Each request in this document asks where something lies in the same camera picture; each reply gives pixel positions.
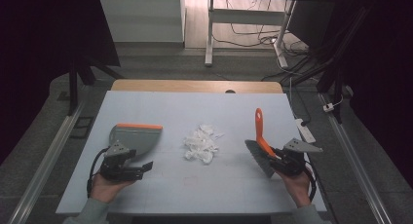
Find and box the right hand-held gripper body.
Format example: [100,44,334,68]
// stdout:
[269,137,324,178]

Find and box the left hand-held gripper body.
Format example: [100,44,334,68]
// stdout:
[98,139,144,183]

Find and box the grey brush with orange handle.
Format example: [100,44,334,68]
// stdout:
[244,107,278,179]

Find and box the grey dustpan with orange edge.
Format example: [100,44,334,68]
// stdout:
[109,123,164,161]

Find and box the pile of white paper scraps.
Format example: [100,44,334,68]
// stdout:
[183,123,225,165]

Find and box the person's left hand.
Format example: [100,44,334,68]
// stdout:
[90,171,135,204]

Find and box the person's right hand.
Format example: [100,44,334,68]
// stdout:
[276,169,313,208]

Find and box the white power strip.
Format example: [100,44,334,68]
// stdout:
[294,118,317,144]

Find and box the black floor plate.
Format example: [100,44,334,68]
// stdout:
[69,116,95,140]

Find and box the light blue table board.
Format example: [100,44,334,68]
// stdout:
[56,90,327,216]

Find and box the black tripod stand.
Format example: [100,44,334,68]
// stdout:
[66,53,125,117]

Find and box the wooden table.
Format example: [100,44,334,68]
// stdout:
[110,79,284,94]

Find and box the black metal stand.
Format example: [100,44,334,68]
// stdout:
[282,3,371,125]

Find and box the white cabinet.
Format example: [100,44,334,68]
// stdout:
[97,0,187,44]

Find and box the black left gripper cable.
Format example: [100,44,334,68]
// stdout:
[86,147,110,199]

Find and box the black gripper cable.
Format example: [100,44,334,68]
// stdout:
[86,147,110,199]
[303,160,318,203]

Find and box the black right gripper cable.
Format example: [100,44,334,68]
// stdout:
[303,160,318,203]

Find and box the aluminium rail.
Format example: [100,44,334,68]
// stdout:
[318,92,394,224]
[6,100,87,224]

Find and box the tangle of black floor cables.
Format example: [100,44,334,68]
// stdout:
[212,0,313,82]

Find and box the white desk frame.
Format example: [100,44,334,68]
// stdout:
[204,0,297,69]

